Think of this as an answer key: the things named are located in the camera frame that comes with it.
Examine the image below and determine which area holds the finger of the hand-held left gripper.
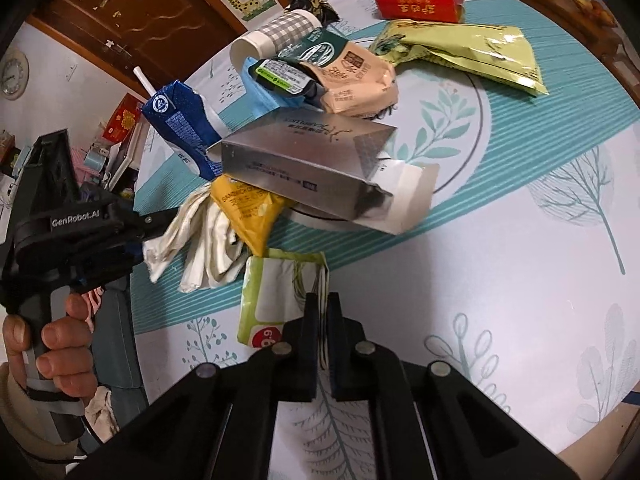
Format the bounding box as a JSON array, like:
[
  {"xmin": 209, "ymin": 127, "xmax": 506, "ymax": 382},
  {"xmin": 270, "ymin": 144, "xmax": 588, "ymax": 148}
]
[
  {"xmin": 97, "ymin": 239, "xmax": 147, "ymax": 272},
  {"xmin": 125, "ymin": 208, "xmax": 174, "ymax": 235}
]

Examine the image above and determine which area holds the round wall clock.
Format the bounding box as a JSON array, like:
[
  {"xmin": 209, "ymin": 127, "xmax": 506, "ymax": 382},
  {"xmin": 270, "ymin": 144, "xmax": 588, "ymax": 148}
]
[{"xmin": 0, "ymin": 49, "xmax": 30, "ymax": 101}]

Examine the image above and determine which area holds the green black small packet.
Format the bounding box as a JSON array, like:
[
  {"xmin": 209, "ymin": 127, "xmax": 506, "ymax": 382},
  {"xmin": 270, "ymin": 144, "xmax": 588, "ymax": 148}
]
[{"xmin": 252, "ymin": 58, "xmax": 318, "ymax": 98}]

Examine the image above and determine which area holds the green white wipes packet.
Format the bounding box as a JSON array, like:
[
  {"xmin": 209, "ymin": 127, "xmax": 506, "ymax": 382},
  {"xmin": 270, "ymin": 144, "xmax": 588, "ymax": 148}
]
[{"xmin": 236, "ymin": 249, "xmax": 331, "ymax": 368}]

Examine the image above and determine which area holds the round white floral turntable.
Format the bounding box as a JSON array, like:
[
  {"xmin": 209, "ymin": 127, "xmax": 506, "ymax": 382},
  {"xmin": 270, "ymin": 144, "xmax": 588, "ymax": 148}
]
[{"xmin": 287, "ymin": 67, "xmax": 486, "ymax": 233}]

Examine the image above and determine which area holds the black gold wrapper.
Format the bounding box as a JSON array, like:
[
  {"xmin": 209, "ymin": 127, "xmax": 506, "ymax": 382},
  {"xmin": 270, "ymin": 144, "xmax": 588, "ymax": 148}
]
[{"xmin": 285, "ymin": 0, "xmax": 341, "ymax": 26}]

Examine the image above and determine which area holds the pile of yellow fruit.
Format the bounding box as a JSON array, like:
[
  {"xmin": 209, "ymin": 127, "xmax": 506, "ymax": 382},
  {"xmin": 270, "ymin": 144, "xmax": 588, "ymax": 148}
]
[{"xmin": 565, "ymin": 0, "xmax": 618, "ymax": 26}]

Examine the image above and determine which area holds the gingham paper cup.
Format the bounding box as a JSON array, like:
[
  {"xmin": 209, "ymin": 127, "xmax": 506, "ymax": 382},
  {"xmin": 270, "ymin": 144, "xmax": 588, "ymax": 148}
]
[{"xmin": 230, "ymin": 10, "xmax": 323, "ymax": 61}]

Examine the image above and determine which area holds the brown door with stickers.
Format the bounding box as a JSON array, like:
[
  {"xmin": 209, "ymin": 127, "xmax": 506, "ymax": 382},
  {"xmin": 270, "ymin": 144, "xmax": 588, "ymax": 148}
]
[{"xmin": 27, "ymin": 0, "xmax": 236, "ymax": 106}]

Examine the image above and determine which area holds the yellow-green snack bag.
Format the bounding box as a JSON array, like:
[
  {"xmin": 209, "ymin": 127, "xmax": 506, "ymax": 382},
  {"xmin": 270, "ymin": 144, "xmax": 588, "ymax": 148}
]
[{"xmin": 369, "ymin": 19, "xmax": 550, "ymax": 97}]

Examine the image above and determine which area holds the cream cloth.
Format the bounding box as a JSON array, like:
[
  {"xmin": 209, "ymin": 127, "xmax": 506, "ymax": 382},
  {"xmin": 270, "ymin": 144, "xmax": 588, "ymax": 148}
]
[{"xmin": 85, "ymin": 387, "xmax": 121, "ymax": 443}]

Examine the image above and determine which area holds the red gift box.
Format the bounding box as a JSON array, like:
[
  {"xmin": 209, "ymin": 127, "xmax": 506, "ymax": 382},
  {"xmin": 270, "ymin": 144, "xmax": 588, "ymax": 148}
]
[{"xmin": 102, "ymin": 94, "xmax": 146, "ymax": 143}]

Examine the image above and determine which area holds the blue milk carton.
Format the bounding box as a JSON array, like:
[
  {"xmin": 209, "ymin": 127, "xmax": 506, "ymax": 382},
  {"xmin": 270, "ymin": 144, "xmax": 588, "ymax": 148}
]
[{"xmin": 132, "ymin": 67, "xmax": 226, "ymax": 181}]

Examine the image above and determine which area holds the yellow snack packet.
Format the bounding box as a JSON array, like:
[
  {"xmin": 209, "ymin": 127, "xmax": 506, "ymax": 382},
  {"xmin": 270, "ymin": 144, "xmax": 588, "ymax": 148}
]
[{"xmin": 210, "ymin": 174, "xmax": 296, "ymax": 258}]

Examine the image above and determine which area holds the person's left hand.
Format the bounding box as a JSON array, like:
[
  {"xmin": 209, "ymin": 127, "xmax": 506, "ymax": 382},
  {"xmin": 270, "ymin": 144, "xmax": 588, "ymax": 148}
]
[{"xmin": 2, "ymin": 292, "xmax": 99, "ymax": 407}]

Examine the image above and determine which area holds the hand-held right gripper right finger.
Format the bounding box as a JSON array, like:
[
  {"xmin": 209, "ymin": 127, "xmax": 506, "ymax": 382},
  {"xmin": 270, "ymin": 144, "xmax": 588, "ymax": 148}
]
[{"xmin": 327, "ymin": 292, "xmax": 581, "ymax": 480}]

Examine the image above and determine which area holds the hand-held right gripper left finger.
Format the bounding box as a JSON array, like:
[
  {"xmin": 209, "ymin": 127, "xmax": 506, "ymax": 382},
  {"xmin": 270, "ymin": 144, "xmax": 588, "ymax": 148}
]
[{"xmin": 65, "ymin": 292, "xmax": 321, "ymax": 480}]

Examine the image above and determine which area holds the wooden cabinet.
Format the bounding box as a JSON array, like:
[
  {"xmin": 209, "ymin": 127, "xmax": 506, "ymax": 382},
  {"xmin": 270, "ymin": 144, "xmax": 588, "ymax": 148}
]
[{"xmin": 505, "ymin": 0, "xmax": 632, "ymax": 68}]

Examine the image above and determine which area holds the silver cardboard box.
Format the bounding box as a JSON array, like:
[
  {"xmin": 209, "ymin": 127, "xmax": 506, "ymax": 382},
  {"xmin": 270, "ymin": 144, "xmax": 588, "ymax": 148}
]
[{"xmin": 207, "ymin": 107, "xmax": 441, "ymax": 236}]

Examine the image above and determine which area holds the white tissue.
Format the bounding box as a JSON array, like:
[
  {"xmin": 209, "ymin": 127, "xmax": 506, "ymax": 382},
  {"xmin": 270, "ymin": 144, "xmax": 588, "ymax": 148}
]
[{"xmin": 142, "ymin": 182, "xmax": 251, "ymax": 295}]

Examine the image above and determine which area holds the leaf printed tablecloth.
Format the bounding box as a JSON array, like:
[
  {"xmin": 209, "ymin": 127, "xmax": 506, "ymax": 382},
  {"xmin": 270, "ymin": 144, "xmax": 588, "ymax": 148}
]
[{"xmin": 130, "ymin": 0, "xmax": 640, "ymax": 466}]

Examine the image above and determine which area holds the beige green coffee bag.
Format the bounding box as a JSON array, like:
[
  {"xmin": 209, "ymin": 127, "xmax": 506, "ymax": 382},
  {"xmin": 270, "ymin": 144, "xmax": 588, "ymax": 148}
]
[{"xmin": 277, "ymin": 27, "xmax": 398, "ymax": 116}]

